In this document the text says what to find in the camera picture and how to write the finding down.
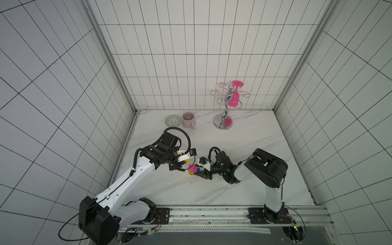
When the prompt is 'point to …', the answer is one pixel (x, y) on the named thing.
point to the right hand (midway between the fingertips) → (196, 164)
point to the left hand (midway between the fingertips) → (179, 160)
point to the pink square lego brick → (193, 169)
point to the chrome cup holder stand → (229, 94)
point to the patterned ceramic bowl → (173, 120)
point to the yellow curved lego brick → (187, 160)
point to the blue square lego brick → (198, 169)
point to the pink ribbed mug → (188, 120)
